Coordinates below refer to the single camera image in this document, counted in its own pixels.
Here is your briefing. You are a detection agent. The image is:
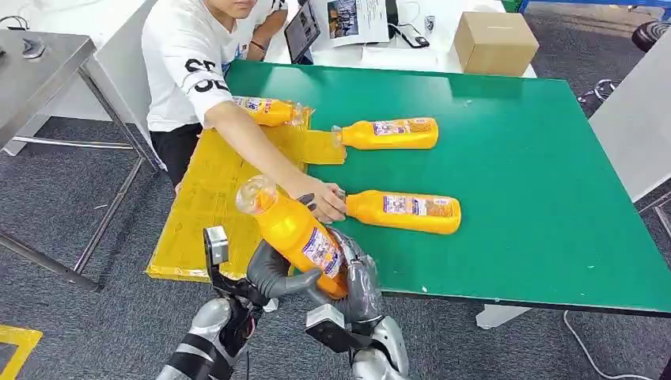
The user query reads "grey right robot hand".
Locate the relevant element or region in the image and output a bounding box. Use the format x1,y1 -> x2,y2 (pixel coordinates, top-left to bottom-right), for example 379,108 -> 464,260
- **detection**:
305,226 -> 385,325

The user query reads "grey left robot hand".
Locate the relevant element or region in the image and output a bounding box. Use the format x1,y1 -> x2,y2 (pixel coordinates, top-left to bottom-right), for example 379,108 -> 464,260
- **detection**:
245,192 -> 322,306

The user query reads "person's right hand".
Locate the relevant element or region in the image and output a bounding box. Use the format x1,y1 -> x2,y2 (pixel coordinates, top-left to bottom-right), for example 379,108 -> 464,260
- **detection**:
285,176 -> 348,225

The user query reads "orange drink bottle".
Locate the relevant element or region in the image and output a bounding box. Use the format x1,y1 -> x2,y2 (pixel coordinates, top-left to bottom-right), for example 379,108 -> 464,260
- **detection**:
343,189 -> 462,236
232,96 -> 308,128
235,174 -> 350,300
331,117 -> 440,151

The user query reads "yellow sheet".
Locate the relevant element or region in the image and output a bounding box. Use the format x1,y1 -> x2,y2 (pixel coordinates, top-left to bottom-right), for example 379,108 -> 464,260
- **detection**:
146,104 -> 348,284

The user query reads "black tablet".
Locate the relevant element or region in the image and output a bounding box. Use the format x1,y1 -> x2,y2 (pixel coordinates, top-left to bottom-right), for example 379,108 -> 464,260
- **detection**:
283,1 -> 322,66

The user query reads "printed paper sheet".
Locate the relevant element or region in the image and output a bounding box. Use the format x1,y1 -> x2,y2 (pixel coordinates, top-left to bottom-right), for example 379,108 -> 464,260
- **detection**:
309,0 -> 392,49

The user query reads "black phone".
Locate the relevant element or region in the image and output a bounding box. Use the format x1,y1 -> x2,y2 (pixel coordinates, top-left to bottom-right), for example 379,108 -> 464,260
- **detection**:
394,23 -> 431,49

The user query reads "green table mat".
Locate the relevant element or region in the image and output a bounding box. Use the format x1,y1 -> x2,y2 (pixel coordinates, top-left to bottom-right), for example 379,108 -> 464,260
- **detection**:
225,59 -> 671,316

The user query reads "black upright device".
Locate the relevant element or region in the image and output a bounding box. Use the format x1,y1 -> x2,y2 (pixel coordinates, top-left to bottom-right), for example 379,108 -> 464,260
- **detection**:
385,0 -> 400,40

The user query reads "person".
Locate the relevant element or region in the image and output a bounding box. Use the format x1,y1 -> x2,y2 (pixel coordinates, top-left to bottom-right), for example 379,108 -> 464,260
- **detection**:
141,0 -> 348,225

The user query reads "brown cardboard box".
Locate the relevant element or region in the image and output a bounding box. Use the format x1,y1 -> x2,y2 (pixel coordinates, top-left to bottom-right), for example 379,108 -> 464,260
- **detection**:
453,11 -> 540,78

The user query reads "white desk with side panel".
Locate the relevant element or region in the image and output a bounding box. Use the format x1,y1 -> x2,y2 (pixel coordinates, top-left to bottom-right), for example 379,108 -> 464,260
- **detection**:
0,0 -> 169,174

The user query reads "yellow floor tape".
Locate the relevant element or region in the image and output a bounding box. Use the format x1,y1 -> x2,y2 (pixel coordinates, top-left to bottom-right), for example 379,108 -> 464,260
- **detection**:
0,325 -> 44,380

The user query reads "chrome stool base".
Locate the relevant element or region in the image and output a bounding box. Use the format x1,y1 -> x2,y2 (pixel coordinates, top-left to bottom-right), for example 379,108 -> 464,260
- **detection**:
576,78 -> 620,105

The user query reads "steel bench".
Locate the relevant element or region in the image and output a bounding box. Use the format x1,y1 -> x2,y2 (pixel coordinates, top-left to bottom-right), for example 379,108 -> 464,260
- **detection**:
0,28 -> 161,294

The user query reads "pale grey table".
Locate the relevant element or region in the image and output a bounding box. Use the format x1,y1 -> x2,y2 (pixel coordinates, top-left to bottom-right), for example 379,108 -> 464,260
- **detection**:
588,32 -> 671,242

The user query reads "round metal fixture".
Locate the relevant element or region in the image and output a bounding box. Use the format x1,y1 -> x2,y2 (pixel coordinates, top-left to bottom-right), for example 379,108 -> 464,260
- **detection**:
21,38 -> 47,60

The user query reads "black stool seat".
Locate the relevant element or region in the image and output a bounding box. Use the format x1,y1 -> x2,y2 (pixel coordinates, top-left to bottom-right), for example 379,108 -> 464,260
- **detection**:
630,21 -> 671,54

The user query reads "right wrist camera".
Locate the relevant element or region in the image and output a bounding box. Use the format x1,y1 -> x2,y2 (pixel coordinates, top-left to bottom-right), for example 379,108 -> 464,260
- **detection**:
305,304 -> 374,354

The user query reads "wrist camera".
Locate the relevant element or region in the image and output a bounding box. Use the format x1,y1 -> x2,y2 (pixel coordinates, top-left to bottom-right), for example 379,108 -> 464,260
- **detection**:
305,304 -> 374,354
203,226 -> 271,308

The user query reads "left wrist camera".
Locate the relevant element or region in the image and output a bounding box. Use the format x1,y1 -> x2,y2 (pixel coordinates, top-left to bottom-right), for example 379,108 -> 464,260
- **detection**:
203,226 -> 271,308

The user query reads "white floor cable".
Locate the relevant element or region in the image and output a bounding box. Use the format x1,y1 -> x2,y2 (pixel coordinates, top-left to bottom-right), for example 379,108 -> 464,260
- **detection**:
562,310 -> 656,380

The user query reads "blue metal frame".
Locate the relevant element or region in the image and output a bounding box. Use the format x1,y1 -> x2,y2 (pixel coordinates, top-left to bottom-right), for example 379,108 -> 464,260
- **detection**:
517,0 -> 671,10

